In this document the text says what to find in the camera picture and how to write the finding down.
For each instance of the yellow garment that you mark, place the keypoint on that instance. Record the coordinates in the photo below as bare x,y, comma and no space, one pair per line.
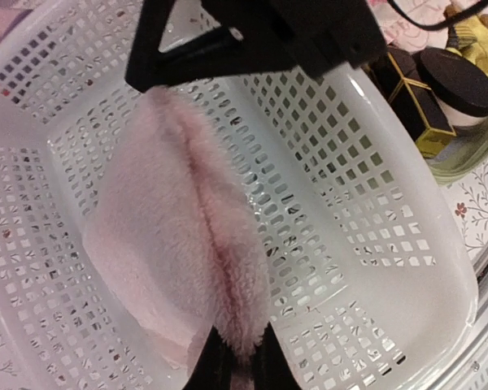
469,39

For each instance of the green hard-shell suitcase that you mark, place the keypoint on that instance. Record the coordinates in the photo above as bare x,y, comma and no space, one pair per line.
461,156

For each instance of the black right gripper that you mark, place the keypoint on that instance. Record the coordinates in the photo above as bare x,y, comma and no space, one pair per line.
254,37

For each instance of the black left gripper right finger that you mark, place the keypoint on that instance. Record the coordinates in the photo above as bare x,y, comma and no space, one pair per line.
270,368

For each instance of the floral white table mat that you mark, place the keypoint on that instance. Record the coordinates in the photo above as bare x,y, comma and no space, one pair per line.
467,199

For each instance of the pink cloth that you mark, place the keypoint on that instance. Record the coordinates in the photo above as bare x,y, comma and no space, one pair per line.
173,235

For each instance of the small dark tube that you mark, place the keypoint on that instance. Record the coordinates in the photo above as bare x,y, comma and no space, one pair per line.
412,100

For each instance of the black lidded round jar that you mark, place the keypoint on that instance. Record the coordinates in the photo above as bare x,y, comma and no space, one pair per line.
459,86

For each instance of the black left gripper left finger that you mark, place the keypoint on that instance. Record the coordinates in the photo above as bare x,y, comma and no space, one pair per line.
214,367

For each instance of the white perforated plastic basket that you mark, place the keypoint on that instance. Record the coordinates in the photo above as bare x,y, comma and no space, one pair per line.
371,285

